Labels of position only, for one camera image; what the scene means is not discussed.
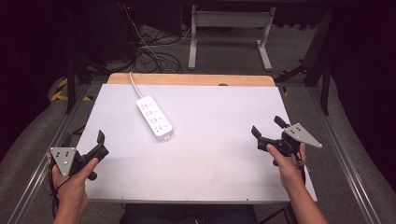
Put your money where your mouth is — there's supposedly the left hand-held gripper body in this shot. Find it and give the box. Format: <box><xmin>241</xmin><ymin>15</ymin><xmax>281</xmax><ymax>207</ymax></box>
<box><xmin>49</xmin><ymin>143</ymin><xmax>110</xmax><ymax>182</ymax></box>

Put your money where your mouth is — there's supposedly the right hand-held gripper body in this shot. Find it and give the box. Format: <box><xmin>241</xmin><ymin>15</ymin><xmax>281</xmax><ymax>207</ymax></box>
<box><xmin>256</xmin><ymin>122</ymin><xmax>323</xmax><ymax>168</ymax></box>

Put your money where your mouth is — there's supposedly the person's left hand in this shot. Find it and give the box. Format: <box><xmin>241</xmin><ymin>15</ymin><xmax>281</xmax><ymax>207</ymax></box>
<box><xmin>46</xmin><ymin>150</ymin><xmax>100</xmax><ymax>208</ymax></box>

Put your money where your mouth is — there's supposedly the person's right hand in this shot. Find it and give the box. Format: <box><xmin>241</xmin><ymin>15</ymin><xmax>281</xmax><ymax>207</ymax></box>
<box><xmin>265</xmin><ymin>142</ymin><xmax>308</xmax><ymax>194</ymax></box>

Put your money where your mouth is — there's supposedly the yellow black hazard tape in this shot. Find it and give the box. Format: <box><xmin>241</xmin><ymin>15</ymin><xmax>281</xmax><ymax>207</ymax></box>
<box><xmin>50</xmin><ymin>77</ymin><xmax>93</xmax><ymax>103</ymax></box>

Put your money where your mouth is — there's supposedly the white power strip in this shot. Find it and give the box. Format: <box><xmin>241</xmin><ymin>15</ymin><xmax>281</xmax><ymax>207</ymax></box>
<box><xmin>135</xmin><ymin>95</ymin><xmax>175</xmax><ymax>142</ymax></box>

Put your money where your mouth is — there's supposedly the black tripod stand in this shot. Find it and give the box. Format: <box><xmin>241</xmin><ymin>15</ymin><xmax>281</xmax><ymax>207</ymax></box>
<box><xmin>274</xmin><ymin>8</ymin><xmax>332</xmax><ymax>117</ymax></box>
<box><xmin>64</xmin><ymin>54</ymin><xmax>110</xmax><ymax>115</ymax></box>

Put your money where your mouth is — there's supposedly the white board sheet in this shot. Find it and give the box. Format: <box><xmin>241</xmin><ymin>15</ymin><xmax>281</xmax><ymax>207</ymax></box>
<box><xmin>76</xmin><ymin>83</ymin><xmax>318</xmax><ymax>203</ymax></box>

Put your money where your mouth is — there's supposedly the aluminium floor rail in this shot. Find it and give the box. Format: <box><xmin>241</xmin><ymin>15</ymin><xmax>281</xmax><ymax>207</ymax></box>
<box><xmin>6</xmin><ymin>83</ymin><xmax>92</xmax><ymax>224</ymax></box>
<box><xmin>306</xmin><ymin>87</ymin><xmax>383</xmax><ymax>224</ymax></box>

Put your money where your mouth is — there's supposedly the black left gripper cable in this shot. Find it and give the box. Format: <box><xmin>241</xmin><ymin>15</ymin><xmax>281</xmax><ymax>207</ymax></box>
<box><xmin>48</xmin><ymin>161</ymin><xmax>73</xmax><ymax>220</ymax></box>

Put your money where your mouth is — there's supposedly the white power strip cable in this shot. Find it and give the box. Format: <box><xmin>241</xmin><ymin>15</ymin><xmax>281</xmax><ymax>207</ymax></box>
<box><xmin>128</xmin><ymin>71</ymin><xmax>145</xmax><ymax>99</ymax></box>

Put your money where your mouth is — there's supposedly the black floor cable bundle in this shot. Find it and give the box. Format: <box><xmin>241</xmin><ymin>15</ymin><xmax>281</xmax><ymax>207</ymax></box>
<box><xmin>133</xmin><ymin>46</ymin><xmax>183</xmax><ymax>75</ymax></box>

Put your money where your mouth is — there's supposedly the white floor cable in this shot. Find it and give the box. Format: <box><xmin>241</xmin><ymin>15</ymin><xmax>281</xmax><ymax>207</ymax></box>
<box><xmin>120</xmin><ymin>3</ymin><xmax>194</xmax><ymax>73</ymax></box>

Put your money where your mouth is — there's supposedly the grey metal desk frame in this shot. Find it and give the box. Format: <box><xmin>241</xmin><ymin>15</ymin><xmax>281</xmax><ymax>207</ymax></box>
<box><xmin>188</xmin><ymin>4</ymin><xmax>277</xmax><ymax>72</ymax></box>

